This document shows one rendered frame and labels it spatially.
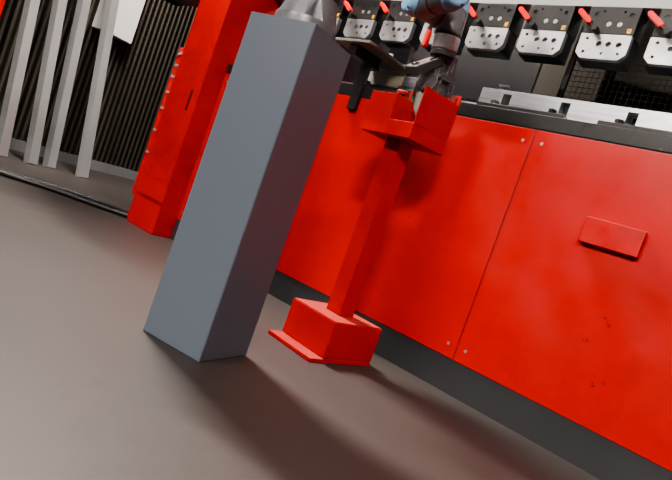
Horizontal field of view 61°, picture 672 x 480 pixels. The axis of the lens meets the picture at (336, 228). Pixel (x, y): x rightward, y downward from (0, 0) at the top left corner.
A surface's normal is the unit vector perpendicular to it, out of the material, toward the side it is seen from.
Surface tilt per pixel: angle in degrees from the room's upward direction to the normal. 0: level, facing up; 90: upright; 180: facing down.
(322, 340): 90
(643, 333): 90
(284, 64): 90
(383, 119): 90
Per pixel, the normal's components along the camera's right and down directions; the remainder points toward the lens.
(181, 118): -0.62, -0.18
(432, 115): 0.64, 0.26
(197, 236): -0.44, -0.11
